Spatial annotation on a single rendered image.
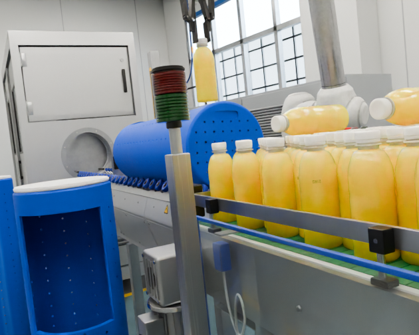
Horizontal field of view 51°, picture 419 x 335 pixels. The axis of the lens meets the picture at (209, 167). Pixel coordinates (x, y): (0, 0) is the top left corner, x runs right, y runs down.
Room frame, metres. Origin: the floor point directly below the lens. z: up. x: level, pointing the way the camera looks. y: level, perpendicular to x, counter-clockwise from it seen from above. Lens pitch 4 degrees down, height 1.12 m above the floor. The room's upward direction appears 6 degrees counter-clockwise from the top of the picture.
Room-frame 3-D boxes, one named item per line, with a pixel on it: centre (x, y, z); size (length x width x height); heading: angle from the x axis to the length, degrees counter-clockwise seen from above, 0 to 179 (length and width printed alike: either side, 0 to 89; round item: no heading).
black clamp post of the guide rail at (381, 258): (0.58, -0.22, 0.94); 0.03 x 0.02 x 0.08; 27
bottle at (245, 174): (1.05, -0.09, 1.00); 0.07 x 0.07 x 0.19
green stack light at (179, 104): (0.82, 0.06, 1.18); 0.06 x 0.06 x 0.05
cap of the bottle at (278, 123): (1.05, -0.17, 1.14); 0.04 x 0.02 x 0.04; 28
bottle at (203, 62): (1.49, -0.02, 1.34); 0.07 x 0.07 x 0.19
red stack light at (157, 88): (0.82, 0.06, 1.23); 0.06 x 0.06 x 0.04
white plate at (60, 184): (1.33, 0.45, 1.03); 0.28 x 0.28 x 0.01
